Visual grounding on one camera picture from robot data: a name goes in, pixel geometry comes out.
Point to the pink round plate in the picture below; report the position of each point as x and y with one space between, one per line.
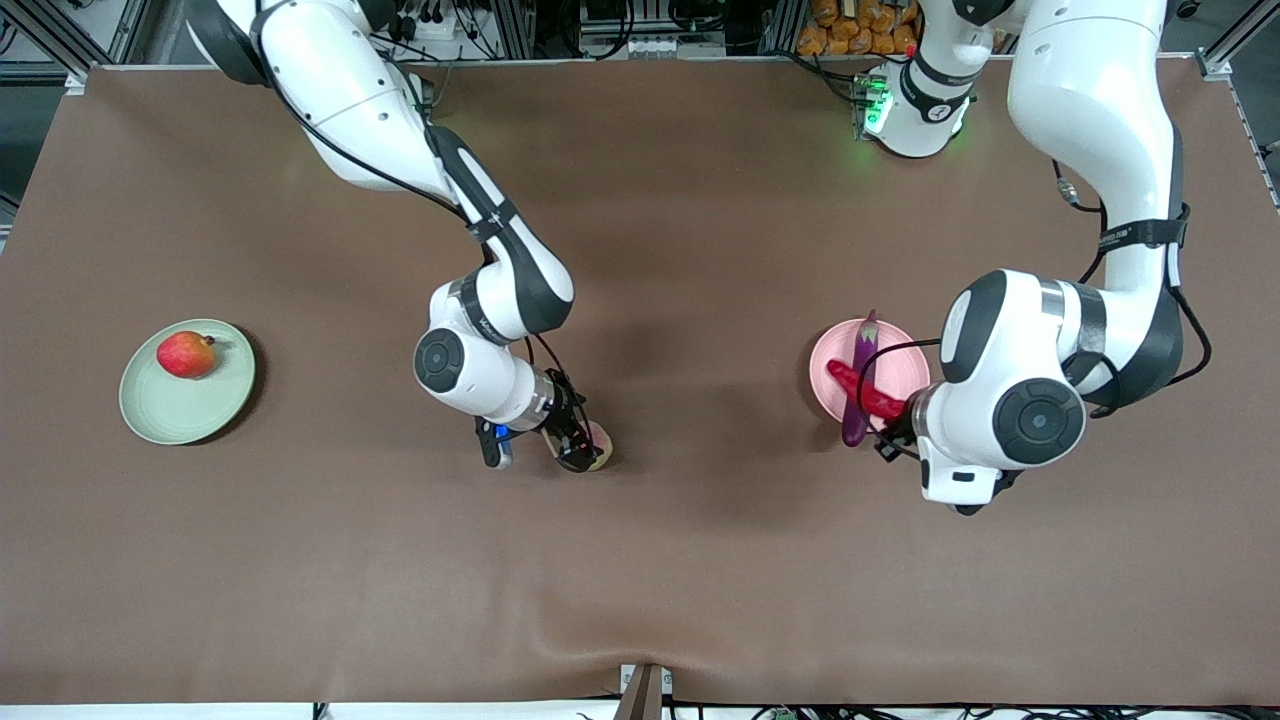
900 365

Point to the brown table cloth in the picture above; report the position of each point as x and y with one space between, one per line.
400 560

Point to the aluminium frame corner rail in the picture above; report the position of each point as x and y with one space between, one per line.
77 82
1215 65

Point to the orange packaged goods pile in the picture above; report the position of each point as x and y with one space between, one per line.
830 35

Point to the black caster wheel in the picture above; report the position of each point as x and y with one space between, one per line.
1188 8

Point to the metal table clamp bracket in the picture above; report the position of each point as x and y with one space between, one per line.
645 695

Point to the white power strip with plugs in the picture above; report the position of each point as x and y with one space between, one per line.
430 25

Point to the red chili pepper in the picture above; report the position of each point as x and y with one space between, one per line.
885 402

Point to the white socket strip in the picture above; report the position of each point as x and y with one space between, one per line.
660 45

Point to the purple eggplant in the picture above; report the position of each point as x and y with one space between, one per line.
866 345

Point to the green lit circuit board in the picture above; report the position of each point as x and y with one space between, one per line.
872 105

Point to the pale green round plate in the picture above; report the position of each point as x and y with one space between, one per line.
180 410

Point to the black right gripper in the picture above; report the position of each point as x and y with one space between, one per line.
566 417

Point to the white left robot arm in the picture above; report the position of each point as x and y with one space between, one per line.
1090 100

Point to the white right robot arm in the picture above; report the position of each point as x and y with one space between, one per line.
340 90

